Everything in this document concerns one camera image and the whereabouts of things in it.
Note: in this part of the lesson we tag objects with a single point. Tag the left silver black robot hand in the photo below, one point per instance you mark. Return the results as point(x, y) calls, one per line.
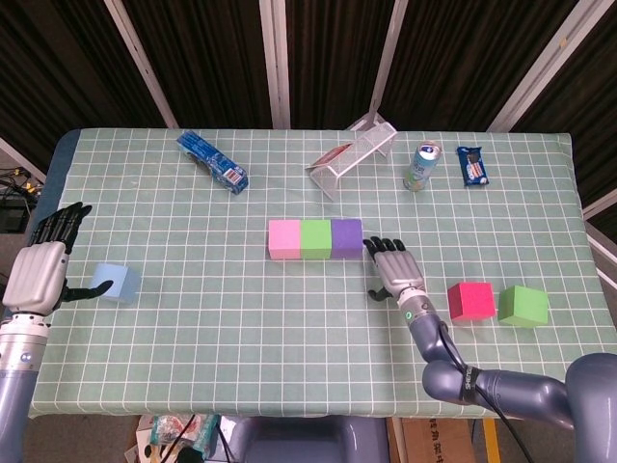
point(34, 280)

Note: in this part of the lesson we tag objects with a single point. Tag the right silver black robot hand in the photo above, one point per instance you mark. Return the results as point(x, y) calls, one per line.
point(402, 275)

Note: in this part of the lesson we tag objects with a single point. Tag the purple foam cube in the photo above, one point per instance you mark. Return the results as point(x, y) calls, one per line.
point(347, 238)

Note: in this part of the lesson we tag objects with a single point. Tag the red foam cube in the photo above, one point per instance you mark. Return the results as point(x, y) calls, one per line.
point(472, 301)

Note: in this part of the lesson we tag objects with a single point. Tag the green foam cube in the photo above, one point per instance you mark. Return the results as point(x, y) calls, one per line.
point(315, 239)
point(523, 306)

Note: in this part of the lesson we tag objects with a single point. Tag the pink foam cube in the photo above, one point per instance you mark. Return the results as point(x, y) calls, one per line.
point(284, 240)

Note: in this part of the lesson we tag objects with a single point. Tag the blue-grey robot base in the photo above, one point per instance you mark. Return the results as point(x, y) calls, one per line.
point(313, 441)

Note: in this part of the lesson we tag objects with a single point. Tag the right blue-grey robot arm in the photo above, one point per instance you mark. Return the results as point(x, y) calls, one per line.
point(525, 390)

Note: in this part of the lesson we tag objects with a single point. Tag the black box device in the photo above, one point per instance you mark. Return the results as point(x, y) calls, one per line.
point(12, 219)

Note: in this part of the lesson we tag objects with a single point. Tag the light blue foam cube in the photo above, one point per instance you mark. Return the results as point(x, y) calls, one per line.
point(120, 289)

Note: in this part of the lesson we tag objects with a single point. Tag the green white drink can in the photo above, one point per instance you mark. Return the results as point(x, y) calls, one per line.
point(421, 169)

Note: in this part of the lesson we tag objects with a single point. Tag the dark blue cookie packet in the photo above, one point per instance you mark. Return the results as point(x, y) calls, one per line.
point(473, 168)

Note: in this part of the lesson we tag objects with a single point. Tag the red card in basket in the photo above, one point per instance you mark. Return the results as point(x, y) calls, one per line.
point(332, 155)

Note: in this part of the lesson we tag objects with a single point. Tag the green checked tablecloth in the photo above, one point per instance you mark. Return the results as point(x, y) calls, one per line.
point(270, 347)

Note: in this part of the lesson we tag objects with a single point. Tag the brown cardboard box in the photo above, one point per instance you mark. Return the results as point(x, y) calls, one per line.
point(434, 441)

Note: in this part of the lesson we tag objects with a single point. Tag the yellow bar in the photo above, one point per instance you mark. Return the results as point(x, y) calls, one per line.
point(490, 446)

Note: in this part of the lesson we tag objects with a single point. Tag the white printed bag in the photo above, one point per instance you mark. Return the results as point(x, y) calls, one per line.
point(142, 441)

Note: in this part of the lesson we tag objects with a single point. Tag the long blue cookie box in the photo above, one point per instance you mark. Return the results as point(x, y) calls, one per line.
point(214, 163)

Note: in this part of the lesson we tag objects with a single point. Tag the teal snack bag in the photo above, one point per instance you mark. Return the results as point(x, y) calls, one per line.
point(202, 429)

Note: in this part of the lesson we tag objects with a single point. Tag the black pleated curtain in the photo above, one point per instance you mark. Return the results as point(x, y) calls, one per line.
point(207, 58)

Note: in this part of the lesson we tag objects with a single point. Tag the white metal frame post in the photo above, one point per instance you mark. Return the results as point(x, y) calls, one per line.
point(602, 255)
point(140, 58)
point(388, 58)
point(602, 202)
point(21, 159)
point(544, 62)
point(275, 62)

